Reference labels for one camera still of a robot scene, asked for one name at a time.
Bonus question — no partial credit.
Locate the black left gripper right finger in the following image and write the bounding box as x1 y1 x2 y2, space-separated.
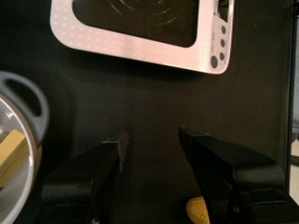
177 125 299 224

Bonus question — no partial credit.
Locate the yellow toy corn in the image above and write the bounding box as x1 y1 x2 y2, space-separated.
184 196 211 224

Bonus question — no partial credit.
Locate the grey toy pot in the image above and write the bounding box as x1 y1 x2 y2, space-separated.
0 70 52 224

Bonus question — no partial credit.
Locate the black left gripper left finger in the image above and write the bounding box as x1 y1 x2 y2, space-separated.
33 129 130 224

